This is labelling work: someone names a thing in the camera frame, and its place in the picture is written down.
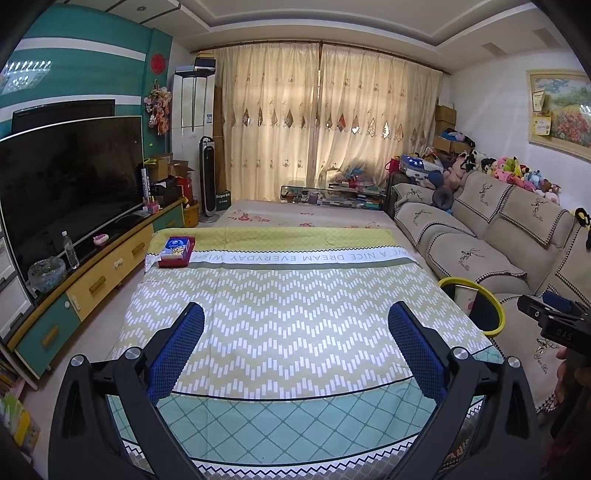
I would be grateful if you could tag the glass bowl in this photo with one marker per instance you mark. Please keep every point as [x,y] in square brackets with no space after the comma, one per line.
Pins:
[46,275]

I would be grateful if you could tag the yellow tub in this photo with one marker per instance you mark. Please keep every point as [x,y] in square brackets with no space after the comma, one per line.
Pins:
[192,216]

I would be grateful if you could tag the cream embroidered curtain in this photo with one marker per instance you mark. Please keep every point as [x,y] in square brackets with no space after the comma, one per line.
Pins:
[268,120]
[378,101]

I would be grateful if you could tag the open cardboard box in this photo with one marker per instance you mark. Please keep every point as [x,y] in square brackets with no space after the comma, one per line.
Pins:
[168,167]

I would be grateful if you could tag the low glass table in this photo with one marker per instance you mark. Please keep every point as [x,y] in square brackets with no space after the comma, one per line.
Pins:
[300,191]

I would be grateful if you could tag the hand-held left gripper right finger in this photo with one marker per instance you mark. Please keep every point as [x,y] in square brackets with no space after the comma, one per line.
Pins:
[415,353]

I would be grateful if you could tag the black yellow-rimmed trash bin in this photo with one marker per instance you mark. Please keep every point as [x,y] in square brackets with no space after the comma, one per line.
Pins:
[485,314]

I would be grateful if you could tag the small pink dish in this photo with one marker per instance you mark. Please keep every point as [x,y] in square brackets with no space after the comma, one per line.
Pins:
[100,239]

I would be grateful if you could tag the clear water bottle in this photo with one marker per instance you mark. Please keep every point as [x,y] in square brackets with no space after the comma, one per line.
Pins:
[70,251]

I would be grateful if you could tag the black monitor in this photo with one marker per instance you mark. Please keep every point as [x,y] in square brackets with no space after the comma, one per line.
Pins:
[64,113]

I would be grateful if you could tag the black yellow penguin toy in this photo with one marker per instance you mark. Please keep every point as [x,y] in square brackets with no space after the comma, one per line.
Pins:
[582,217]

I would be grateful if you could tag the cream card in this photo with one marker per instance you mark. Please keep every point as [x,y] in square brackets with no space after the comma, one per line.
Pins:
[538,101]

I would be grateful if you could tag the dark neck pillow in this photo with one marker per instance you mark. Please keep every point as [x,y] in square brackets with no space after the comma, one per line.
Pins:
[442,197]

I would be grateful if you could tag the pile of books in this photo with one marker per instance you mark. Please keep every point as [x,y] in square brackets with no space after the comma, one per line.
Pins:
[355,201]

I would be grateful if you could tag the blue star-print bag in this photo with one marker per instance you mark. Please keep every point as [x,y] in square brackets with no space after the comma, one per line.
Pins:
[415,164]

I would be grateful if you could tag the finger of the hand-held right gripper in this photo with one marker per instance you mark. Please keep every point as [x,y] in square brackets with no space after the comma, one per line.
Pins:
[561,301]
[533,307]

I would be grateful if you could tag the red canister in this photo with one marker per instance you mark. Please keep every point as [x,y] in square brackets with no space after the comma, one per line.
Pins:
[186,190]

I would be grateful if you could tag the white standing air conditioner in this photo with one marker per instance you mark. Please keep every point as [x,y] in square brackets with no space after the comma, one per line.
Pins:
[194,115]

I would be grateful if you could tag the dark green box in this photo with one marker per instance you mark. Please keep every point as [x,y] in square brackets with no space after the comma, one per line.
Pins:
[222,200]

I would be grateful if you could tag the red round wall decoration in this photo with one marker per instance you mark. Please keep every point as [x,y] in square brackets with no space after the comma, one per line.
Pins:
[158,63]

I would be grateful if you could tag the green yellow television cabinet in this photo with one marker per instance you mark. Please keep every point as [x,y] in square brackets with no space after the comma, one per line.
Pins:
[106,277]

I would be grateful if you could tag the red box with blue lid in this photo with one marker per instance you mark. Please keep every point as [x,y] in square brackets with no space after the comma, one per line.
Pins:
[175,251]

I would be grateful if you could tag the yellow card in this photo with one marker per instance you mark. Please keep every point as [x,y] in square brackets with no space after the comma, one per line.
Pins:
[540,126]

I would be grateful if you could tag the white plastic drawer unit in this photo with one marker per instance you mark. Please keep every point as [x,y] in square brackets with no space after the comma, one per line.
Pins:
[11,295]

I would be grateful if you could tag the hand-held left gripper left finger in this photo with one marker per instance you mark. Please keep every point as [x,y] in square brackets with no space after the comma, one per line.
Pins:
[178,353]

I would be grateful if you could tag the beige sofa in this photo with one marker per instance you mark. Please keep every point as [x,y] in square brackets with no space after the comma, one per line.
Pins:
[517,249]

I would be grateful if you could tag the stack of thin colourful booklets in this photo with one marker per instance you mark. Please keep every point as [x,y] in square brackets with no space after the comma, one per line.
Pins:
[18,415]

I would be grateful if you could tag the floral pink bedsheet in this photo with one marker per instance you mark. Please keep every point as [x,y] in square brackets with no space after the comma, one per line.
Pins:
[286,212]

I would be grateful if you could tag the framed flower painting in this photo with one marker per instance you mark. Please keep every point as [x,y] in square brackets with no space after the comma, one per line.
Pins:
[568,115]

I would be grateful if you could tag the black white tower fan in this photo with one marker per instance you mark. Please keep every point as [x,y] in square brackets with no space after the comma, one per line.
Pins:
[207,175]

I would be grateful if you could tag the white upright box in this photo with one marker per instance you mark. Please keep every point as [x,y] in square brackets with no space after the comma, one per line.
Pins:
[145,184]

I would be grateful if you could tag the hanging flower decoration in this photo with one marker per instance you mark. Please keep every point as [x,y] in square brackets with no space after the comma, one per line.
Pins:
[158,108]

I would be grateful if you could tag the red bag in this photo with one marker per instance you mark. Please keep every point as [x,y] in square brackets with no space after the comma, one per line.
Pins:
[392,165]

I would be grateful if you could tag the row of stuffed toys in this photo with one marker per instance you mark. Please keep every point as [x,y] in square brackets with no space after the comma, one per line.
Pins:
[508,168]

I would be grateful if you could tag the person's right hand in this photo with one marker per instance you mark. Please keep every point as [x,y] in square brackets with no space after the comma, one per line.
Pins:
[561,383]

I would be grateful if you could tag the large black television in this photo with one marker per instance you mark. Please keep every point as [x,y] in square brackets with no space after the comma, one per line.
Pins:
[69,184]

